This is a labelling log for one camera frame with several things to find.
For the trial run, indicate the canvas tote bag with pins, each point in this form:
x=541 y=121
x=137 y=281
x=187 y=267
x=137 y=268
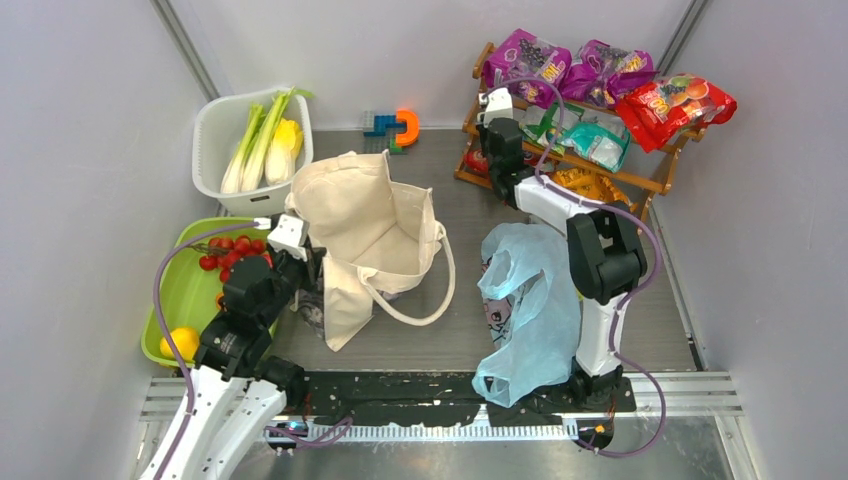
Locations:
x=380 y=236

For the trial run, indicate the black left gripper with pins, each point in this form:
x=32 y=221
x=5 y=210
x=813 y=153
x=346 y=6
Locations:
x=311 y=266

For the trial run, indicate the yellow napa cabbage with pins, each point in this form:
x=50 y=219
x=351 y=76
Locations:
x=286 y=143

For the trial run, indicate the purple snack bag left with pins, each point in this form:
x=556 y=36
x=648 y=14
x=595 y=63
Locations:
x=542 y=65

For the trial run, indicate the purple snack bag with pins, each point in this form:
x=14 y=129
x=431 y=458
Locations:
x=601 y=74
x=542 y=65

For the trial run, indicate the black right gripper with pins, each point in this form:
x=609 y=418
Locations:
x=483 y=132

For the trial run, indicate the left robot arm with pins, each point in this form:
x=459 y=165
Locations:
x=235 y=388

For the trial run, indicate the red fruit candy bag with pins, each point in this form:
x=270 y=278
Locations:
x=654 y=112

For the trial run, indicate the blue orange toy blocks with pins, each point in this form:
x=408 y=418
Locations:
x=395 y=132

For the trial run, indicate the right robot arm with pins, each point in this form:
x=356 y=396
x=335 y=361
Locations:
x=607 y=262

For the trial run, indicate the orange potato chip bag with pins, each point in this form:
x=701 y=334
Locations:
x=589 y=184

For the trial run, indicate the white plastic basket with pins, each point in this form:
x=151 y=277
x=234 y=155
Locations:
x=218 y=129

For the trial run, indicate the green plastic tray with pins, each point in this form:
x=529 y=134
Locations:
x=190 y=287

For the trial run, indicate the teal snack bag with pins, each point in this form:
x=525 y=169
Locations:
x=603 y=143

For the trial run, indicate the purple snack bag right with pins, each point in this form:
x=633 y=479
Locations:
x=601 y=74

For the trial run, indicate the blue plastic grocery bag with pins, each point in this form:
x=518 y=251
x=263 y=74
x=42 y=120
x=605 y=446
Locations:
x=532 y=311

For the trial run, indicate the green white snack bag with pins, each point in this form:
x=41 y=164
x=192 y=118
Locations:
x=538 y=127

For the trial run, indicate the green celery bunch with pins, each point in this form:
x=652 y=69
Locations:
x=254 y=168

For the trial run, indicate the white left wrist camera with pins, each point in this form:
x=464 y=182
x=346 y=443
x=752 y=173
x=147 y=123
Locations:
x=286 y=233

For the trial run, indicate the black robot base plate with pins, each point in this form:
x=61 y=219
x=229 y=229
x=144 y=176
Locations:
x=434 y=399

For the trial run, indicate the red lychee bunch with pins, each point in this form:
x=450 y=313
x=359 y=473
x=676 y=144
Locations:
x=223 y=252

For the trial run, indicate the wooden rack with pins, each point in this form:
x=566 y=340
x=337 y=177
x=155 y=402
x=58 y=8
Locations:
x=659 y=182

